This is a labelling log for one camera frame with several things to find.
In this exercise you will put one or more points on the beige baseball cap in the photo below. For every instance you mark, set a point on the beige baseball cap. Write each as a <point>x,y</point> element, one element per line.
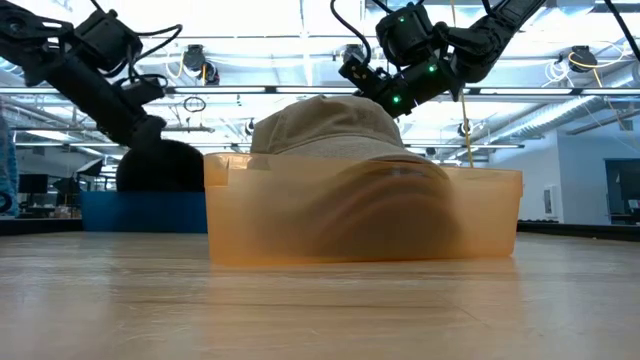
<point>325,125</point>

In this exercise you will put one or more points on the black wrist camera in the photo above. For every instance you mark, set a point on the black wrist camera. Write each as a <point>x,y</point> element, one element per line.
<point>357,75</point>
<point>145,90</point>

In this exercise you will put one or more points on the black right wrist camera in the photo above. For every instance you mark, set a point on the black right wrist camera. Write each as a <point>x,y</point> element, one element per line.
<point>357,75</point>

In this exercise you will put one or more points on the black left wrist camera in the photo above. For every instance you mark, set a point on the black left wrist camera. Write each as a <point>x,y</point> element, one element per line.
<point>145,90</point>

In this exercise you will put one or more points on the orange translucent plastic bin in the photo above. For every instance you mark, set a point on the orange translucent plastic bin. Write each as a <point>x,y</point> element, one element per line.
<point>240,215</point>

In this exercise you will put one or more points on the blue plastic bin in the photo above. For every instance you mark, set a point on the blue plastic bin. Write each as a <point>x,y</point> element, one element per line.
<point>125,212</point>

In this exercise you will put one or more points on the black computer monitor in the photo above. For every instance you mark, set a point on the black computer monitor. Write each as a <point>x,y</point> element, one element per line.
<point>32,183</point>

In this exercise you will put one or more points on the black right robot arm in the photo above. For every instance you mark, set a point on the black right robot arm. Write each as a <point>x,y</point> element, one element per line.
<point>490,30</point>

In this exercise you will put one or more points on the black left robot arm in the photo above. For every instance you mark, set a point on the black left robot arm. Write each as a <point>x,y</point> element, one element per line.
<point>30,30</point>

